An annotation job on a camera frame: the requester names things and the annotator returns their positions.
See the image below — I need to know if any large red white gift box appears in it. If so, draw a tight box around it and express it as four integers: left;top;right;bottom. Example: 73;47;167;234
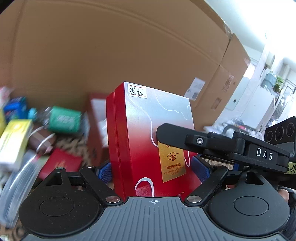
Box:
106;82;201;199

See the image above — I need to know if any green label water bottle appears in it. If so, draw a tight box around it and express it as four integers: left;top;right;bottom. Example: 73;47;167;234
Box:
28;106;82;134

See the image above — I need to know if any brown football shaped pouch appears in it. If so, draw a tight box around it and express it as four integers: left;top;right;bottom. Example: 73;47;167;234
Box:
28;126;56;155

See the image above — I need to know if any yellow white medicine box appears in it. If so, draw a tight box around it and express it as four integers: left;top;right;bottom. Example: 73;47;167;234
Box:
0;119;33;172

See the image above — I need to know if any small red jewelry box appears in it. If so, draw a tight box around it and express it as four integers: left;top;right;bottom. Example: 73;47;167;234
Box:
38;148;83;180

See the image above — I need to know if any blue floss box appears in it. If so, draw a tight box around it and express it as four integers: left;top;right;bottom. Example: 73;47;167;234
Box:
4;96;28;123

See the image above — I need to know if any cardboard backdrop wall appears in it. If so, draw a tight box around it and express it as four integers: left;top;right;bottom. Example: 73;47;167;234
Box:
1;1;250;130

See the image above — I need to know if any person's hand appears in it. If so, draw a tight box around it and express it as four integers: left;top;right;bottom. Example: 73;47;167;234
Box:
277;189;290;202

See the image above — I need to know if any dark red storage box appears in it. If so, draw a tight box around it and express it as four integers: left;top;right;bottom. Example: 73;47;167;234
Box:
86;92;109;166

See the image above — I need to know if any clear plastic long case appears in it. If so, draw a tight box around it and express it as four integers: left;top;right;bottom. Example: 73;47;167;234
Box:
1;150;49;228

